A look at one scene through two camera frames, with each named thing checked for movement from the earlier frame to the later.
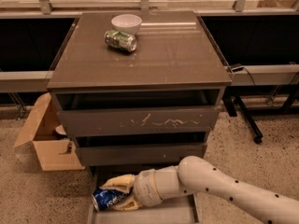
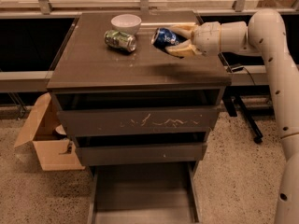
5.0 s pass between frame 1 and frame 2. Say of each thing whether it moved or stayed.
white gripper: moved
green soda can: stayed
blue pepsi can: moved
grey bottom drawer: stayed
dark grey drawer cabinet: stayed
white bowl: stayed
